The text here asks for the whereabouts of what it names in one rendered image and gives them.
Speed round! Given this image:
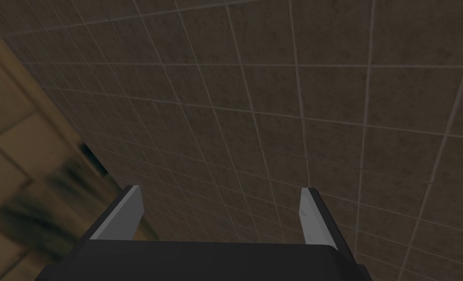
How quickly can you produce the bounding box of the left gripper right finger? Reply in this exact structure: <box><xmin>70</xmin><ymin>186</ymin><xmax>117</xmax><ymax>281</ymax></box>
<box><xmin>299</xmin><ymin>187</ymin><xmax>354</xmax><ymax>261</ymax></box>

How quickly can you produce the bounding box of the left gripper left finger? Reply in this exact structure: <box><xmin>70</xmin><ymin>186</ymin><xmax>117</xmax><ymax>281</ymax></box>
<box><xmin>85</xmin><ymin>185</ymin><xmax>145</xmax><ymax>241</ymax></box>

